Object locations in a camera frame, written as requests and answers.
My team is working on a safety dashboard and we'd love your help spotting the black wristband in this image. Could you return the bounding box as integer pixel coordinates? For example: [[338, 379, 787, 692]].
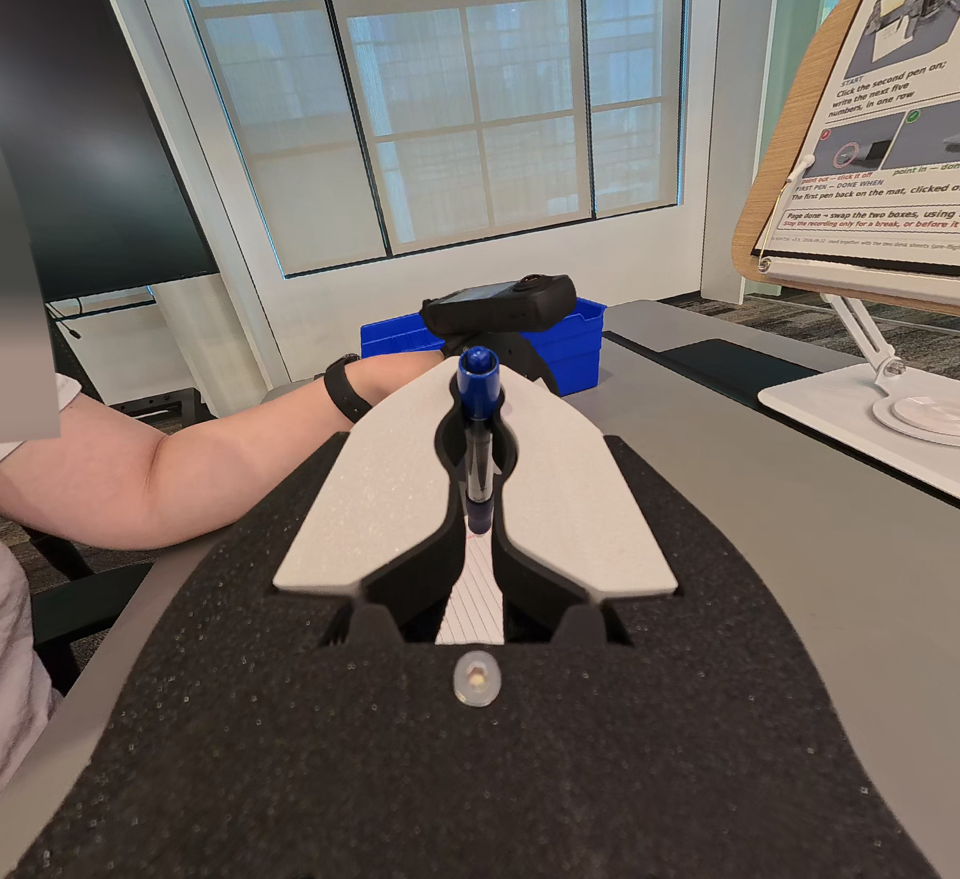
[[324, 352, 375, 424]]

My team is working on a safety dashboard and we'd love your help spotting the lined white notepad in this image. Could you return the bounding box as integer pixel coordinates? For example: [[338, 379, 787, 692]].
[[435, 530, 505, 646]]

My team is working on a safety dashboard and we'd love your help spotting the person's left forearm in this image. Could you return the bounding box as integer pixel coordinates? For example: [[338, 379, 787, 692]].
[[0, 387, 354, 552]]

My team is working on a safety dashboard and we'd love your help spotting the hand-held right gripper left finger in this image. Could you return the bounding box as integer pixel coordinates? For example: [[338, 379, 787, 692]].
[[272, 357, 466, 633]]

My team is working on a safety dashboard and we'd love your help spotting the person's white shirt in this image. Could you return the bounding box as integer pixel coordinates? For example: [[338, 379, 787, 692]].
[[0, 372, 84, 790]]

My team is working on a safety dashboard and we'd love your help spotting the black chair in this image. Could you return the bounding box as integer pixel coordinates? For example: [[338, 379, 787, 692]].
[[22, 526, 155, 693]]

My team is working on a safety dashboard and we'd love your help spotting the wooden document board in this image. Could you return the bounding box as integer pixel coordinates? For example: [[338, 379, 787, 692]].
[[731, 0, 960, 318]]

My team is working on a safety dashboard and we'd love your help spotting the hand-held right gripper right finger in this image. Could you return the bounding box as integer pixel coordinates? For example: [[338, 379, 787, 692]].
[[493, 371, 681, 634]]

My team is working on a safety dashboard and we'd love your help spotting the blue plastic bin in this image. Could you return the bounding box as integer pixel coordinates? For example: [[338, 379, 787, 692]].
[[360, 296, 607, 398]]

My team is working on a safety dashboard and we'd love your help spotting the printed instruction sheet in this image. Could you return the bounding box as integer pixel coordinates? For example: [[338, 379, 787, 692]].
[[752, 0, 960, 276]]

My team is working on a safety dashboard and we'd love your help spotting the large gridded window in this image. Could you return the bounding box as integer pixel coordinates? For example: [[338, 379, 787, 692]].
[[153, 0, 695, 279]]

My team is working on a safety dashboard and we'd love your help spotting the black mat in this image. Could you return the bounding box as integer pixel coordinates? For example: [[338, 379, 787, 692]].
[[663, 337, 822, 400]]

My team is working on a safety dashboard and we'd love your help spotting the black monitor stand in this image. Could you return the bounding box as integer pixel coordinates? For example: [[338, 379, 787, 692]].
[[45, 286, 207, 421]]

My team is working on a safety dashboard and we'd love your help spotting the black monitor screen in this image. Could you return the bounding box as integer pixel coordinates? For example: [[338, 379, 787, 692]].
[[0, 0, 220, 303]]

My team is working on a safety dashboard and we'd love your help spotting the person's left hand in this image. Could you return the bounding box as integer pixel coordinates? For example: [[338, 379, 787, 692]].
[[352, 351, 451, 413]]

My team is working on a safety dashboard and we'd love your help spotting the metal page holder clip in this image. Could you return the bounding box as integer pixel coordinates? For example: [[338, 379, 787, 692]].
[[756, 155, 819, 274]]

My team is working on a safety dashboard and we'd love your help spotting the blue pen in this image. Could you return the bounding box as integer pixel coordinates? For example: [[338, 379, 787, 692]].
[[456, 346, 502, 535]]

